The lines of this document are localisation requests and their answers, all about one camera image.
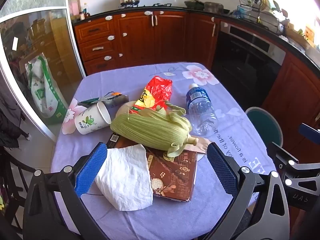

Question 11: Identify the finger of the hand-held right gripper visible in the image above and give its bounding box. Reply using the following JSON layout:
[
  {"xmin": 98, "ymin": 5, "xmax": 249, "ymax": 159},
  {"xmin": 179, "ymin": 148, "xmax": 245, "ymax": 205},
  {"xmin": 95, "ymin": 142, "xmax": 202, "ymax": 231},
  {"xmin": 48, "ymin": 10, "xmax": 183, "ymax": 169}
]
[
  {"xmin": 299, "ymin": 123, "xmax": 320, "ymax": 139},
  {"xmin": 269, "ymin": 142, "xmax": 320, "ymax": 185}
]

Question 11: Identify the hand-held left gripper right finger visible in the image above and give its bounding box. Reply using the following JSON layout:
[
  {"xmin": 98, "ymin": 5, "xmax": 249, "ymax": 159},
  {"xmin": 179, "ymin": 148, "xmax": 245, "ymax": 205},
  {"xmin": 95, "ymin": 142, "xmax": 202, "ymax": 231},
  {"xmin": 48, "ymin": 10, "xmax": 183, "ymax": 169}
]
[{"xmin": 197, "ymin": 142, "xmax": 290, "ymax": 240}]

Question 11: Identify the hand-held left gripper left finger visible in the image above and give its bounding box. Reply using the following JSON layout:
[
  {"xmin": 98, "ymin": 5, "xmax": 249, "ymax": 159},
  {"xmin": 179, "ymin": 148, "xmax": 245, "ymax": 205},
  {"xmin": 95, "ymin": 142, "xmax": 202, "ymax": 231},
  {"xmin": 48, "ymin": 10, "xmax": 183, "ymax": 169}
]
[{"xmin": 24, "ymin": 142, "xmax": 110, "ymax": 240}]

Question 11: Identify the white paper tissue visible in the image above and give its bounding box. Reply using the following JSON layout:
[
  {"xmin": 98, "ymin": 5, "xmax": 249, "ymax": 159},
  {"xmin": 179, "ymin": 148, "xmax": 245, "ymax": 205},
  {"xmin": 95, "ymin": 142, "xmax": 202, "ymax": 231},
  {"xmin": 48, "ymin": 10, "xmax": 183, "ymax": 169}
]
[{"xmin": 95, "ymin": 144, "xmax": 153, "ymax": 211}]

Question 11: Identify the white bin teal inside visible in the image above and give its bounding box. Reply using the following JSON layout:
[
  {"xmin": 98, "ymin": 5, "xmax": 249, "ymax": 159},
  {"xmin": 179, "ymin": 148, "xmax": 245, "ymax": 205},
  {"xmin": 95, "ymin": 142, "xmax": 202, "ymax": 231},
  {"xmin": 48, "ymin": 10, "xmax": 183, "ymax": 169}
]
[{"xmin": 245, "ymin": 107, "xmax": 283, "ymax": 148}]

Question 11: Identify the brown snack box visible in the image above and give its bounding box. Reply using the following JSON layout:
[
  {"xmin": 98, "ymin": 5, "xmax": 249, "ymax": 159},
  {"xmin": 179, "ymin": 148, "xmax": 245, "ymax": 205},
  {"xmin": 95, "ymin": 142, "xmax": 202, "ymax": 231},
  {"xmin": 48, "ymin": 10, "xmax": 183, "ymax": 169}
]
[{"xmin": 106, "ymin": 132, "xmax": 198, "ymax": 202}]

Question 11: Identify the white paper cup green print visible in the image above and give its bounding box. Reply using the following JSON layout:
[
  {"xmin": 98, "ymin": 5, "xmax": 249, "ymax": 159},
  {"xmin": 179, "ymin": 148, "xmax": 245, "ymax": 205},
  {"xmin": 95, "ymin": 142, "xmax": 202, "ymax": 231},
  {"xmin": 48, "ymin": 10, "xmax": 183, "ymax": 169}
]
[{"xmin": 74, "ymin": 101, "xmax": 112, "ymax": 135}]

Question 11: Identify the clear plastic bottle blue label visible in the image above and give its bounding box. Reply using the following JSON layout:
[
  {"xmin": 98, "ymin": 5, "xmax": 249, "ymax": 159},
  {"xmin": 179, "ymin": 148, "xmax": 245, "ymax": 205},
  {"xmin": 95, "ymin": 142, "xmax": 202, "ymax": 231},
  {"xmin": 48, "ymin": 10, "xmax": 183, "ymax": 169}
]
[{"xmin": 185, "ymin": 83, "xmax": 219, "ymax": 137}]

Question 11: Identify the green corn husk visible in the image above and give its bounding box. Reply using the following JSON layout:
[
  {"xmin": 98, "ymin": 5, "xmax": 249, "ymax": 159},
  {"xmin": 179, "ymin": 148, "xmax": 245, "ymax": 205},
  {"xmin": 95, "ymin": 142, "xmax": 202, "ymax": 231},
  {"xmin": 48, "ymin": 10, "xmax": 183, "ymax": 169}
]
[{"xmin": 110, "ymin": 100, "xmax": 199, "ymax": 159}]

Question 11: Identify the dark green snack wrapper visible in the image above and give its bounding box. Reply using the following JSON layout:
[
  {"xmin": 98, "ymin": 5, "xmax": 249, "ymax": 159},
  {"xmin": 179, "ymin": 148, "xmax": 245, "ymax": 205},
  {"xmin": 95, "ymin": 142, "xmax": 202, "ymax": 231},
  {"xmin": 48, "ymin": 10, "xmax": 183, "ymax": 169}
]
[{"xmin": 77, "ymin": 91, "xmax": 129, "ymax": 110}]

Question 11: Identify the red plastic snack bag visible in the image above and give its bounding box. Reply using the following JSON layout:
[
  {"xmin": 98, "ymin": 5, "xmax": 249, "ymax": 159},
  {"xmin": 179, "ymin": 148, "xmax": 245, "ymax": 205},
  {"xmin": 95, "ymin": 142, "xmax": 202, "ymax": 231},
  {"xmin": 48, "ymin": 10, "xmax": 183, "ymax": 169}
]
[{"xmin": 132, "ymin": 76, "xmax": 173, "ymax": 113}]

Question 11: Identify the brown paper sleeve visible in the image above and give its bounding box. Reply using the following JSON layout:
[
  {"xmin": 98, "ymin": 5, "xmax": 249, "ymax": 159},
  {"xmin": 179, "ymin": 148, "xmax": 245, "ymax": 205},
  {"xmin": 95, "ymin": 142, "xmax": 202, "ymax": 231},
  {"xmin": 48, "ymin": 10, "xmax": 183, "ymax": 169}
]
[{"xmin": 195, "ymin": 140, "xmax": 210, "ymax": 154}]

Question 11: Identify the purple floral tablecloth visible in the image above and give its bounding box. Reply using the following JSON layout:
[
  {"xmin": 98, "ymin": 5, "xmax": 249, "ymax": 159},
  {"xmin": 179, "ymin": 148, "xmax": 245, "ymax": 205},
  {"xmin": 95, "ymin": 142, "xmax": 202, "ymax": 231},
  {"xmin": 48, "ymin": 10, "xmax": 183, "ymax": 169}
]
[{"xmin": 51, "ymin": 62, "xmax": 277, "ymax": 240}]

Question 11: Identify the dark wooden chair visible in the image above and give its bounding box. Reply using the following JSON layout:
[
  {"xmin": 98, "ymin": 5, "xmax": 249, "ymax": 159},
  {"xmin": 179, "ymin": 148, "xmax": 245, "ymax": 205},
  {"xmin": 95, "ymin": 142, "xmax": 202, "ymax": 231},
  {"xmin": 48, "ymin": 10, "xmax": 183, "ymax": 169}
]
[{"xmin": 0, "ymin": 145, "xmax": 37, "ymax": 230}]

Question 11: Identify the green and white bag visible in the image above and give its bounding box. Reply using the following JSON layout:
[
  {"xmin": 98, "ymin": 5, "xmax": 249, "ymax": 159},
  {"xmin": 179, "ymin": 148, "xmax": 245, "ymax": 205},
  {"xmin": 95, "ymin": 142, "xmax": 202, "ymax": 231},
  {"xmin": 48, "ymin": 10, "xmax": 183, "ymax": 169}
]
[{"xmin": 26, "ymin": 55, "xmax": 69, "ymax": 125}]

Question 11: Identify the dark jacket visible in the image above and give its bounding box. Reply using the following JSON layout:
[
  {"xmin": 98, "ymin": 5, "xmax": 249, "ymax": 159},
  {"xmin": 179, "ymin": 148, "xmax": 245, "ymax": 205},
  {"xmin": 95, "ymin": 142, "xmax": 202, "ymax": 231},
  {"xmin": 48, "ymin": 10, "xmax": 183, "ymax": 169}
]
[{"xmin": 0, "ymin": 87, "xmax": 28, "ymax": 150}]

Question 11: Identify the black built-in oven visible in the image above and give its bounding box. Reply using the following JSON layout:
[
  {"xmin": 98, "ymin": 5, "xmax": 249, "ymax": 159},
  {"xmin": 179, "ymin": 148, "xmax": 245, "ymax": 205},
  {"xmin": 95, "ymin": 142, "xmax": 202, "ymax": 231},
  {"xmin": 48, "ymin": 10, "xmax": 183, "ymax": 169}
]
[{"xmin": 211, "ymin": 21, "xmax": 287, "ymax": 108}]

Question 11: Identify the glass sliding door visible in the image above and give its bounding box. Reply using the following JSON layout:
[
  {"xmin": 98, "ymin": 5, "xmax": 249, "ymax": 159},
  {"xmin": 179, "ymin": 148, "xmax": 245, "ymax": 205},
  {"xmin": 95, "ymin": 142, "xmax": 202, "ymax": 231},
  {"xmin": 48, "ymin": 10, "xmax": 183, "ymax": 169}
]
[{"xmin": 0, "ymin": 0, "xmax": 87, "ymax": 140}]

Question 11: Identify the dark green pan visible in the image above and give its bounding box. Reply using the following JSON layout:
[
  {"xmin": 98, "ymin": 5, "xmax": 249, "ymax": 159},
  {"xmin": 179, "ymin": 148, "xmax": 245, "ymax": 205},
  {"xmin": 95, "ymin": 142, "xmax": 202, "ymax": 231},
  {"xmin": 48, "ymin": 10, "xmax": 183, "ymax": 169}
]
[{"xmin": 185, "ymin": 0, "xmax": 204, "ymax": 9}]

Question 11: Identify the black gas stove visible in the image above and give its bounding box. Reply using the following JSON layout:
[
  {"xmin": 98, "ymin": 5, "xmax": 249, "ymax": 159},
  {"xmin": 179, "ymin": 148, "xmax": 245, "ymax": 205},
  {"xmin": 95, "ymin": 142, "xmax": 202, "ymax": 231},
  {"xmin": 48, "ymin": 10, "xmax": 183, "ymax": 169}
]
[{"xmin": 120, "ymin": 3, "xmax": 173, "ymax": 8}]

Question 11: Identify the wire dish rack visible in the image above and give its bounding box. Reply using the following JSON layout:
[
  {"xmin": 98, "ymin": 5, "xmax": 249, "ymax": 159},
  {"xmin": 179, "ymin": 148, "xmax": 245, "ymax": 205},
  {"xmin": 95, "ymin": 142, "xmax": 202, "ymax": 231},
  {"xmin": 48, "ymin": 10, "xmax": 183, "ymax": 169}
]
[{"xmin": 236, "ymin": 0, "xmax": 283, "ymax": 34}]

